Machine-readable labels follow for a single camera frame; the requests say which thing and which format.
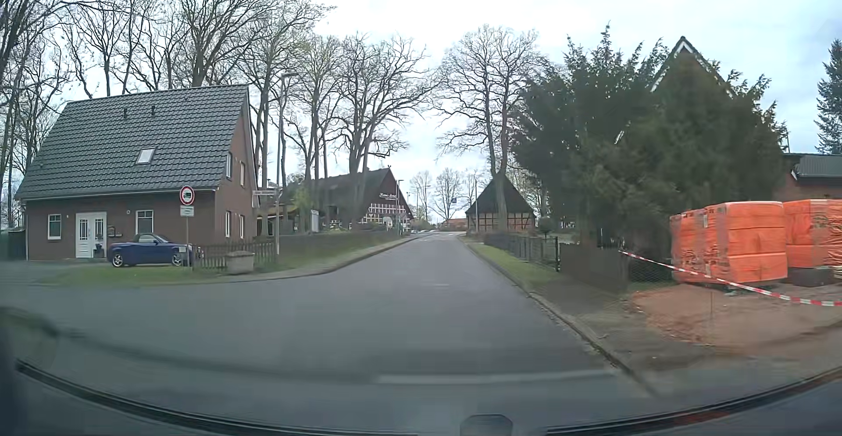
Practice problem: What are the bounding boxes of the dark evergreen trees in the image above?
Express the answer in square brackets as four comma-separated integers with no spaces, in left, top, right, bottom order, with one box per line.
[510,25,790,259]

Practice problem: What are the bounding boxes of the red brick house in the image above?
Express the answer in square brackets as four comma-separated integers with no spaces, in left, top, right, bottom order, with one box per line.
[14,85,259,262]

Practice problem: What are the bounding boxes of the conifer tree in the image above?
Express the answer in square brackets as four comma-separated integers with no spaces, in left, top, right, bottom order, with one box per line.
[814,39,842,155]

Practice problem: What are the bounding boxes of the orange wrapped pallet stack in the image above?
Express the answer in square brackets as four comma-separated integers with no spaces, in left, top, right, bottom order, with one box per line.
[670,201,789,286]
[782,199,842,270]

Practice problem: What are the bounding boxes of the blue car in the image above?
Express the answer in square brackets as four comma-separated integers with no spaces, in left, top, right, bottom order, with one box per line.
[107,232,196,268]

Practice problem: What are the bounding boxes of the half-timbered farmhouse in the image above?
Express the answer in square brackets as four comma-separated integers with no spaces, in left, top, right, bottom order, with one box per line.
[283,168,415,232]

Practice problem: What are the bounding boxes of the low brick building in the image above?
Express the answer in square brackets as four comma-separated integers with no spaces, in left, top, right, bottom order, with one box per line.
[773,152,842,203]

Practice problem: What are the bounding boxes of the small half-timbered barn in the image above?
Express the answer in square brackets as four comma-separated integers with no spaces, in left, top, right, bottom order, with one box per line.
[465,177,537,233]

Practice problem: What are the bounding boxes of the sandy bare ground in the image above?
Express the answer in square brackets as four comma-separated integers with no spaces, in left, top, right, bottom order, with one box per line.
[628,281,842,351]

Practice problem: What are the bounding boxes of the brick house with pointed gable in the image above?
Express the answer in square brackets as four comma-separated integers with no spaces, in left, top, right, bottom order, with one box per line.
[615,35,790,154]

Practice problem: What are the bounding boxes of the dark metal fence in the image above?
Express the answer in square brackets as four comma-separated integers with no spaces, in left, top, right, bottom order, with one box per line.
[483,232,561,272]

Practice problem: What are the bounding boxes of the bare tree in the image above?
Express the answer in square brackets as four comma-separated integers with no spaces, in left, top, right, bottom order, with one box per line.
[435,25,547,233]

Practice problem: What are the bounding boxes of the round road sign on post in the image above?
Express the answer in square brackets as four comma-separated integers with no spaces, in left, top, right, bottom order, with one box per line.
[179,185,196,272]

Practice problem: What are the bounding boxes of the grass verge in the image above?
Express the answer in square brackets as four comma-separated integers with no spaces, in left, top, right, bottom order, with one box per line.
[464,237,567,289]
[39,237,412,287]

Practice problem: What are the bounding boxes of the row of bare trees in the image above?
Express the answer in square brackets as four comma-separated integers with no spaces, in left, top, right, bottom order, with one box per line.
[0,0,435,233]

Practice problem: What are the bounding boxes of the car's own bonnet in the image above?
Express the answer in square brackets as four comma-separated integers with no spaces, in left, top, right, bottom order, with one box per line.
[0,331,842,436]

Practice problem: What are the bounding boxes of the grey paved pavement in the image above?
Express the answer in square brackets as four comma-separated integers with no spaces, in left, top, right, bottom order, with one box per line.
[529,278,842,391]
[217,235,422,284]

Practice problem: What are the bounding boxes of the red and white barrier tape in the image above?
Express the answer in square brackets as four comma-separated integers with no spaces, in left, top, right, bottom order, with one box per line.
[618,250,842,308]

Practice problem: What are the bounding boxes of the dark wooden fence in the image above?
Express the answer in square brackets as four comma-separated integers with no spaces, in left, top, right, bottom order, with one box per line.
[195,240,277,271]

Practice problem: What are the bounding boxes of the grey asphalt road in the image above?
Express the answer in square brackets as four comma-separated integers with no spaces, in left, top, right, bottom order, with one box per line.
[0,231,665,424]

